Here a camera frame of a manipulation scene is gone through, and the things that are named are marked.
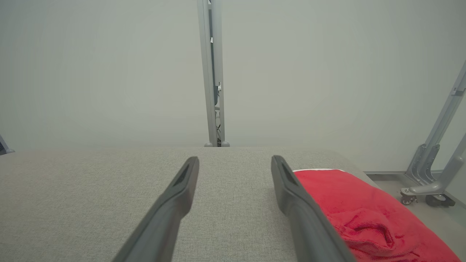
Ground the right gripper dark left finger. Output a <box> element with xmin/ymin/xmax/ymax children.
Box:
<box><xmin>111</xmin><ymin>156</ymin><xmax>200</xmax><ymax>262</ymax></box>

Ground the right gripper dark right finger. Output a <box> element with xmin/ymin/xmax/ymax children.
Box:
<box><xmin>270</xmin><ymin>155</ymin><xmax>357</xmax><ymax>262</ymax></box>

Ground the red jersey with white trim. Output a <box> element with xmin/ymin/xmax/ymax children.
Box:
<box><xmin>293</xmin><ymin>168</ymin><xmax>463</xmax><ymax>262</ymax></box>

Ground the grey wheeled frame leg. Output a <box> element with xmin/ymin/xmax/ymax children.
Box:
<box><xmin>400</xmin><ymin>133</ymin><xmax>466</xmax><ymax>208</ymax></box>

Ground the grey partition post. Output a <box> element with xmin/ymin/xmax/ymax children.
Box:
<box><xmin>197</xmin><ymin>0</ymin><xmax>230</xmax><ymax>147</ymax></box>

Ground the grey metal frame foot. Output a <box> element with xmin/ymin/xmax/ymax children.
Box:
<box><xmin>0</xmin><ymin>134</ymin><xmax>15</xmax><ymax>156</ymax></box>

